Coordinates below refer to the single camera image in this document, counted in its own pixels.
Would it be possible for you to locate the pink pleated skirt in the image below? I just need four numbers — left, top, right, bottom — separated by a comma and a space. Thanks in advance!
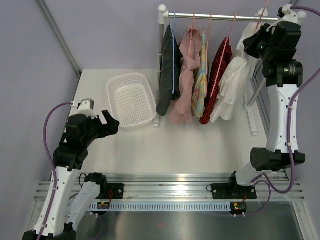
169, 26, 202, 124

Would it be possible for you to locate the dark grey dotted skirt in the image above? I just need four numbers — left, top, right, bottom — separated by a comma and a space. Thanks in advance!
156, 25, 182, 117

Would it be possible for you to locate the blue wire hanger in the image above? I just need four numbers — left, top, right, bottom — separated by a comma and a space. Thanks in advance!
171, 11, 177, 96

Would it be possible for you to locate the pink hanger of white skirt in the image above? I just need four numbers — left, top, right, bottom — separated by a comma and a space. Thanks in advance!
242, 0, 269, 39

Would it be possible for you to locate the pink hanger of tie-dye skirt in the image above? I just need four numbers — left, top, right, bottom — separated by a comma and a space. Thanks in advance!
203, 12, 213, 49

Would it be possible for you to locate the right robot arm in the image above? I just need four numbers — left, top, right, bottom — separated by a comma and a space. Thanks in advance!
226, 21, 306, 198

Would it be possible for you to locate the pink hanger of red skirt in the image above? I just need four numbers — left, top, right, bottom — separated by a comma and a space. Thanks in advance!
209, 12, 238, 98

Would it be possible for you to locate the aluminium corner frame left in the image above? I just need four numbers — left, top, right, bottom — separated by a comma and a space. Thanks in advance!
34, 0, 82, 76

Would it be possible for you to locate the yellow blue tie-dye skirt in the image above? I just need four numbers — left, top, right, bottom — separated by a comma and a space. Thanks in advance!
191, 30, 209, 118

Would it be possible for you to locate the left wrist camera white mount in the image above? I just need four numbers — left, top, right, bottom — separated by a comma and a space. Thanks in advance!
71, 98, 98, 119

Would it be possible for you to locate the white perforated plastic basket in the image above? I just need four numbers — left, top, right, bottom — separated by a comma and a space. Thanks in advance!
106, 72, 157, 130

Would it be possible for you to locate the red polka dot skirt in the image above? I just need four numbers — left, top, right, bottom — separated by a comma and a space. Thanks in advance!
199, 36, 232, 125

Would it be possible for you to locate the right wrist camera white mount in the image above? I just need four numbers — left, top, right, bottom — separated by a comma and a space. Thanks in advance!
266, 4, 307, 32

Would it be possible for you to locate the aluminium corner frame right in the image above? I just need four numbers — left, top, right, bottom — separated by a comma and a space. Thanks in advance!
249, 61, 271, 138

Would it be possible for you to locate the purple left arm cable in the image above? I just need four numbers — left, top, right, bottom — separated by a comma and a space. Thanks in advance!
36, 102, 76, 240

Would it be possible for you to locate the aluminium corner frame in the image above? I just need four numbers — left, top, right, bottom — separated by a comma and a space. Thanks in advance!
249, 61, 271, 138
34, 0, 82, 76

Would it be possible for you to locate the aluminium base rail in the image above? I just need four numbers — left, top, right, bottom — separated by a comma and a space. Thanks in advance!
34, 170, 305, 202

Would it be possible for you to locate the white metal clothes rack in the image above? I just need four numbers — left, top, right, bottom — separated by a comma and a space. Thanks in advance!
155, 4, 280, 137

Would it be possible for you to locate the white slotted cable duct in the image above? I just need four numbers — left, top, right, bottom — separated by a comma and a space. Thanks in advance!
89, 202, 231, 212

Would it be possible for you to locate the white ruffled skirt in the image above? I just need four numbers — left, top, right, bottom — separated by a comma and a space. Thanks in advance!
210, 22, 264, 123

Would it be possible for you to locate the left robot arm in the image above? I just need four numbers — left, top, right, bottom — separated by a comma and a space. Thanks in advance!
22, 110, 120, 240

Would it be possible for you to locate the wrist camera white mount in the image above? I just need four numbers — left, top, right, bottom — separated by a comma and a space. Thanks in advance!
71, 98, 98, 119
266, 4, 307, 32

